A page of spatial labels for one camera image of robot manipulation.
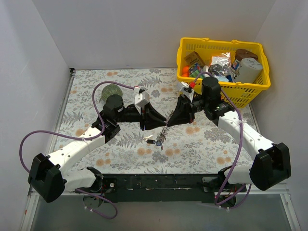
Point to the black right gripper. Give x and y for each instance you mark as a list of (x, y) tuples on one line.
[(188, 109)]

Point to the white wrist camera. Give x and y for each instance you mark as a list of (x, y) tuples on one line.
[(185, 89), (141, 98)]

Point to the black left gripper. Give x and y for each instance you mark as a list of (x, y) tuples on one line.
[(143, 118)]

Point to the brown cardboard box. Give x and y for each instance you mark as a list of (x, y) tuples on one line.
[(193, 58)]

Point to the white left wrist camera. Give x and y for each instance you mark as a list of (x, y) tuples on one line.
[(141, 98)]

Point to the brown round object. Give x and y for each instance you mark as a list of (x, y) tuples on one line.
[(243, 53)]

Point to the green textured ball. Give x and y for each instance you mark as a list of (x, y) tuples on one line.
[(109, 90)]

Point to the metal ring disc key organizer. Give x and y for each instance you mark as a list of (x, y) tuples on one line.
[(162, 136)]

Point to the floral patterned mat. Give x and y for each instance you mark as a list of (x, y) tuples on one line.
[(199, 147)]

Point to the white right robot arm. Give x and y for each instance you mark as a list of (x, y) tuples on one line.
[(271, 162)]

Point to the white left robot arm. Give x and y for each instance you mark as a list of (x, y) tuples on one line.
[(50, 176)]

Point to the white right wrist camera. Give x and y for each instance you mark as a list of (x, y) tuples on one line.
[(185, 89)]

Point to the yellow plastic basket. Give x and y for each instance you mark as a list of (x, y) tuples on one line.
[(201, 50)]

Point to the white cylindrical container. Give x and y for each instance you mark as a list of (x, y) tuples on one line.
[(247, 70)]

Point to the clear plastic bag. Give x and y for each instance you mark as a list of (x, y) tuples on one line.
[(220, 64)]

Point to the green blue small box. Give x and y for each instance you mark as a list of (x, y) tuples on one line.
[(194, 70)]

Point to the black tag key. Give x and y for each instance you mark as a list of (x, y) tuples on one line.
[(149, 140)]

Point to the orange balls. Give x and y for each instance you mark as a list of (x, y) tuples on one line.
[(185, 71)]

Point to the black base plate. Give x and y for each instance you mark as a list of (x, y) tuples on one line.
[(157, 187)]

